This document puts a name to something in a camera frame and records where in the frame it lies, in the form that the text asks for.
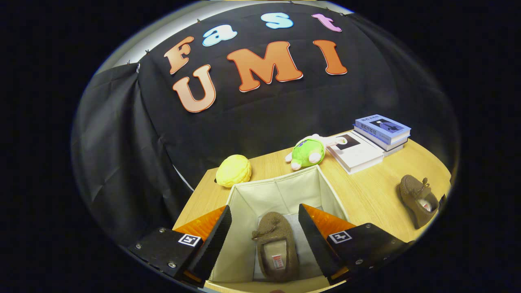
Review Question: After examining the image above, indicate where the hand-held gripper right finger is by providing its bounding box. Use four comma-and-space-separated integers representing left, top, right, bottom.
298, 203, 412, 285

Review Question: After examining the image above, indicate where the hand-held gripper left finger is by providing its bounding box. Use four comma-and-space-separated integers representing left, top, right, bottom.
128, 205, 232, 287

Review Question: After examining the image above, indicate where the brown fuzzy shoe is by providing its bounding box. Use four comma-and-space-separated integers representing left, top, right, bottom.
399, 175, 440, 230
252, 212, 300, 282

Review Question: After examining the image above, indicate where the cream fabric storage box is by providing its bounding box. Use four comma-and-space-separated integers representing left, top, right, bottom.
208, 165, 350, 283

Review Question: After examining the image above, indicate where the yellow plush ball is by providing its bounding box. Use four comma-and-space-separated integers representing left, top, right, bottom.
216, 155, 252, 188

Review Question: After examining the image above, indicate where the green plush toy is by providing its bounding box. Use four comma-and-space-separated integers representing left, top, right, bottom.
285, 134, 348, 171

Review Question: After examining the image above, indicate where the white book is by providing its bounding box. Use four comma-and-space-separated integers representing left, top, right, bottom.
326, 130, 385, 175

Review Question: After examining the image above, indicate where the thin grey book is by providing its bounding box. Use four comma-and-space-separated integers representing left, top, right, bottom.
352, 125, 409, 157

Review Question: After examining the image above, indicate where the blue book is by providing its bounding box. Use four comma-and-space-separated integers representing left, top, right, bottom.
355, 114, 412, 145

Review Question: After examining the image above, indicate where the black backdrop cloth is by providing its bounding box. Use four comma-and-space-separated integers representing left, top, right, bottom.
71, 2, 456, 249

